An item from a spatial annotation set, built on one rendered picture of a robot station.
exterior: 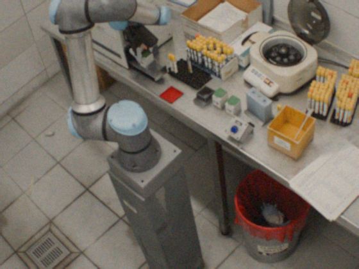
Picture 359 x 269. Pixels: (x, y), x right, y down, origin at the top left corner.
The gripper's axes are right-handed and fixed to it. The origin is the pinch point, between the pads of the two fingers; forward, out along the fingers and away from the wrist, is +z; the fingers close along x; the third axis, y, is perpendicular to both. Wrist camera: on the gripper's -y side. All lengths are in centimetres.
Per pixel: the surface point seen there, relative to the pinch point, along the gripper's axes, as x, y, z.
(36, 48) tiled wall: -7, 140, 66
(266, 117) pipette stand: -7, -56, 5
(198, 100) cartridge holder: 0.5, -28.7, 7.2
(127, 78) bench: 8.2, 5.3, 8.7
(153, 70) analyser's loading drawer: 0.9, -4.4, 4.6
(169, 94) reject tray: 4.3, -16.5, 8.4
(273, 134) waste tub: 0, -65, 1
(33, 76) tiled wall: 3, 140, 85
